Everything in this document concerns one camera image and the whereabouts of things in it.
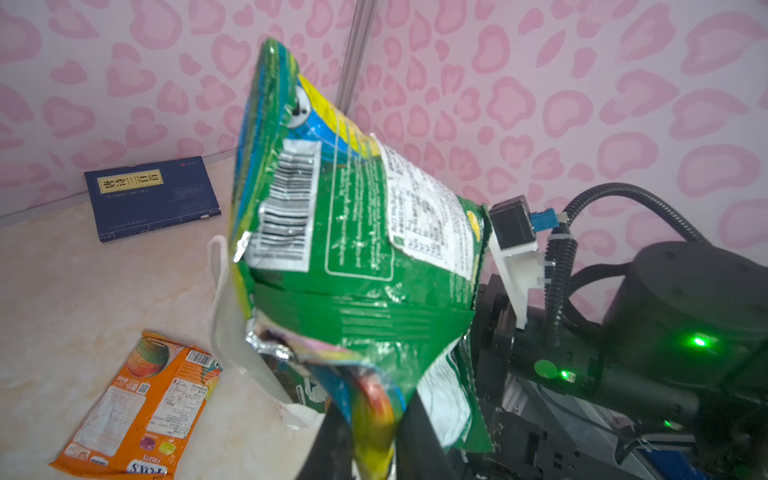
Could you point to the orange snack packet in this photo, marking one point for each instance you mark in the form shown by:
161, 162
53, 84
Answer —
142, 423

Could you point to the green snack packet back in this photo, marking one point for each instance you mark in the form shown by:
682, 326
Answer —
355, 267

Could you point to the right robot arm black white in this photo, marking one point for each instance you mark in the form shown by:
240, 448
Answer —
672, 384

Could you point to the dark blue booklet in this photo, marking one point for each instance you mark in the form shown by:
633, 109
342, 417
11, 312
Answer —
127, 201

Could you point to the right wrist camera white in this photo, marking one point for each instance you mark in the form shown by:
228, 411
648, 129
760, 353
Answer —
514, 248

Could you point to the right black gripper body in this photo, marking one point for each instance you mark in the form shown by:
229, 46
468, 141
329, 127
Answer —
527, 440

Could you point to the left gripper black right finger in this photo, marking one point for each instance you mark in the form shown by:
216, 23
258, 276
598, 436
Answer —
419, 455

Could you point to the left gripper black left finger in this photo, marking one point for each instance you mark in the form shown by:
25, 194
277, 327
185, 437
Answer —
331, 455

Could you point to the white paper bag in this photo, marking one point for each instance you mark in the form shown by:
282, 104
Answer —
231, 349

